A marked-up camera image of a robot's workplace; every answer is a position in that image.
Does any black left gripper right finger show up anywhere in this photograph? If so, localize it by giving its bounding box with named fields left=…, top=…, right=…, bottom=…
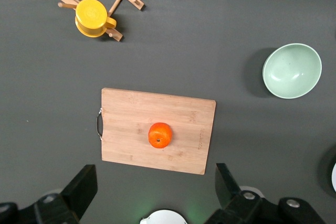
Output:
left=204, top=163, right=276, bottom=224

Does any bamboo cutting board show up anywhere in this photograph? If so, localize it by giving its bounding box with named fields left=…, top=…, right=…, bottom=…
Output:
left=96, top=88, right=217, bottom=176

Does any orange fruit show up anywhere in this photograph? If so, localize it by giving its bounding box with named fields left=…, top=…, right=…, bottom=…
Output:
left=148, top=122, right=173, bottom=149

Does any yellow cup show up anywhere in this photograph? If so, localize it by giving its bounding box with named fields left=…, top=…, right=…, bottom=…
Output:
left=75, top=0, right=117, bottom=38

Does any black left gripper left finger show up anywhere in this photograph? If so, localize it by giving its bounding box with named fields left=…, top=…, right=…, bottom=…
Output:
left=34, top=164, right=98, bottom=224

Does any pale green bowl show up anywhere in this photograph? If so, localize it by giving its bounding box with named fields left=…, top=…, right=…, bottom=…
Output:
left=262, top=42, right=323, bottom=100

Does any white round plate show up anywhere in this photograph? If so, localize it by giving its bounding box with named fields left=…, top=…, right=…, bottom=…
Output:
left=331, top=162, right=336, bottom=193

